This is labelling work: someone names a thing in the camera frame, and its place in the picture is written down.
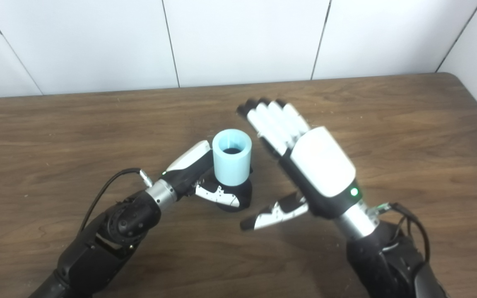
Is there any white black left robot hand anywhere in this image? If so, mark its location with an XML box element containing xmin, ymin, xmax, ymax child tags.
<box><xmin>162</xmin><ymin>140</ymin><xmax>241</xmax><ymax>208</ymax></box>

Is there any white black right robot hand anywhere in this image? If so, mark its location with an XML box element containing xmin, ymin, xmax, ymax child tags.
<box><xmin>237</xmin><ymin>98</ymin><xmax>363</xmax><ymax>231</ymax></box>

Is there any light-blue hose piece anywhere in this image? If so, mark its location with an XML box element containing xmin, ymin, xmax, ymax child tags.
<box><xmin>212</xmin><ymin>129</ymin><xmax>253</xmax><ymax>185</ymax></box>

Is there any black flared nozzle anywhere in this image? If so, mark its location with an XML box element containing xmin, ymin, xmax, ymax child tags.
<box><xmin>203</xmin><ymin>166</ymin><xmax>253</xmax><ymax>213</ymax></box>

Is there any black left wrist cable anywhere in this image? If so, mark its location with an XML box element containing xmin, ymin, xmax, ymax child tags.
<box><xmin>79</xmin><ymin>168</ymin><xmax>153</xmax><ymax>232</ymax></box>

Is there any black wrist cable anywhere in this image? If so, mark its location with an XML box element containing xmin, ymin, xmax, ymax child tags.
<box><xmin>79</xmin><ymin>168</ymin><xmax>153</xmax><ymax>232</ymax></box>
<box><xmin>367</xmin><ymin>202</ymin><xmax>431</xmax><ymax>265</ymax></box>

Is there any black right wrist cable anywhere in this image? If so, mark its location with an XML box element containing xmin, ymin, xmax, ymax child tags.
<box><xmin>367</xmin><ymin>202</ymin><xmax>431</xmax><ymax>265</ymax></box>

